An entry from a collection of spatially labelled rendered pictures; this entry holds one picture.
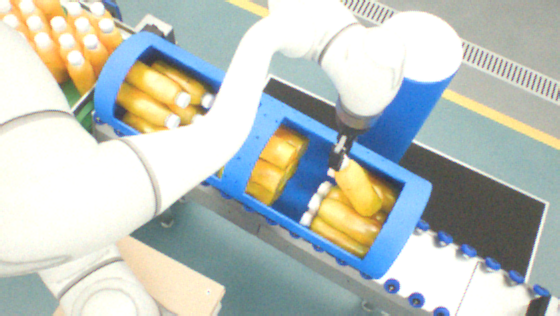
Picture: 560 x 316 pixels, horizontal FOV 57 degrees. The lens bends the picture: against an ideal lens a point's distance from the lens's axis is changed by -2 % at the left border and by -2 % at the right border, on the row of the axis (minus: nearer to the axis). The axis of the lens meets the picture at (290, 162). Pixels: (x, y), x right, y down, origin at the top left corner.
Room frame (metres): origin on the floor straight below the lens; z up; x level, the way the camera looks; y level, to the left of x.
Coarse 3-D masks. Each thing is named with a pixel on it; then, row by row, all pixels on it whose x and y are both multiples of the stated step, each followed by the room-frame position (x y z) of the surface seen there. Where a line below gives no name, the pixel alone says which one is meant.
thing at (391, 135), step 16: (448, 80) 1.03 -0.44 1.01; (400, 96) 0.98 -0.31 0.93; (416, 96) 0.98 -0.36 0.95; (432, 96) 1.01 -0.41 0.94; (384, 112) 0.99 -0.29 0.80; (400, 112) 0.98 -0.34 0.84; (416, 112) 0.99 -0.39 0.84; (384, 128) 0.98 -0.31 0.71; (400, 128) 0.99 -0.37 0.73; (416, 128) 1.02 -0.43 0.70; (368, 144) 0.99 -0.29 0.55; (384, 144) 0.98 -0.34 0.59; (400, 144) 1.00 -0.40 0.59
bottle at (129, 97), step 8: (120, 88) 0.69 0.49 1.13; (128, 88) 0.70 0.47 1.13; (136, 88) 0.71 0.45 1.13; (120, 96) 0.67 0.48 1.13; (128, 96) 0.67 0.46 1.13; (136, 96) 0.68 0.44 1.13; (144, 96) 0.68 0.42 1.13; (120, 104) 0.66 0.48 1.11; (128, 104) 0.66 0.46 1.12; (136, 104) 0.66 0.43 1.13; (144, 104) 0.66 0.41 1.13; (152, 104) 0.66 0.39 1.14; (160, 104) 0.67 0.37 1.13; (136, 112) 0.64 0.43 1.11; (144, 112) 0.64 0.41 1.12; (152, 112) 0.64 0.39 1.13; (160, 112) 0.65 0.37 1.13; (168, 112) 0.66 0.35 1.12; (152, 120) 0.63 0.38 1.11; (160, 120) 0.63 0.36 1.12; (168, 120) 0.63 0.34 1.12
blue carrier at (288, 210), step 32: (128, 64) 0.71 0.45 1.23; (192, 64) 0.76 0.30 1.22; (96, 96) 0.64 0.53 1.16; (128, 128) 0.59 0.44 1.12; (256, 128) 0.60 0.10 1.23; (320, 128) 0.65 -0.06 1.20; (256, 160) 0.53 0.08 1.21; (320, 160) 0.66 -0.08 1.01; (384, 160) 0.60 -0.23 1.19; (288, 192) 0.56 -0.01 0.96; (416, 192) 0.52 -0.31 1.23; (288, 224) 0.42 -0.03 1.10; (384, 224) 0.43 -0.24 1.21; (416, 224) 0.44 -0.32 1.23; (352, 256) 0.37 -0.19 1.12; (384, 256) 0.37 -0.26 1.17
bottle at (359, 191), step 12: (348, 168) 0.53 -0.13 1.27; (360, 168) 0.54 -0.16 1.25; (336, 180) 0.51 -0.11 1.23; (348, 180) 0.50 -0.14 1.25; (360, 180) 0.51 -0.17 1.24; (348, 192) 0.49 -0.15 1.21; (360, 192) 0.50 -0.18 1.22; (372, 192) 0.51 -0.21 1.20; (360, 204) 0.48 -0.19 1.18; (372, 204) 0.49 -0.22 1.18
